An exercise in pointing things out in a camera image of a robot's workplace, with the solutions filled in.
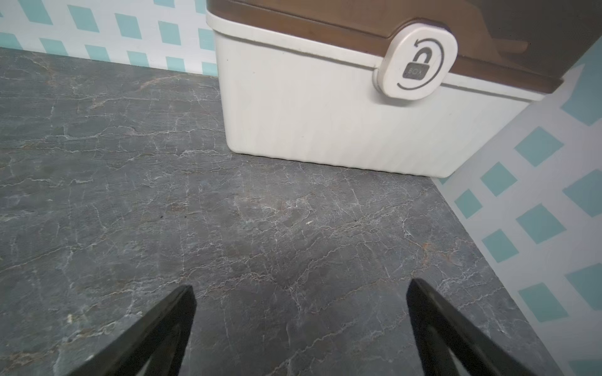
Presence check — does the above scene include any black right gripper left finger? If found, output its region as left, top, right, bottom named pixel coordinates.
left=71, top=285, right=197, bottom=375

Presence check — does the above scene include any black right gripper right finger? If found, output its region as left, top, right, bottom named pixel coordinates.
left=406, top=278, right=534, bottom=375

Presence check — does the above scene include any white storage box brown lid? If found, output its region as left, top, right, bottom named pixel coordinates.
left=206, top=1, right=601, bottom=178

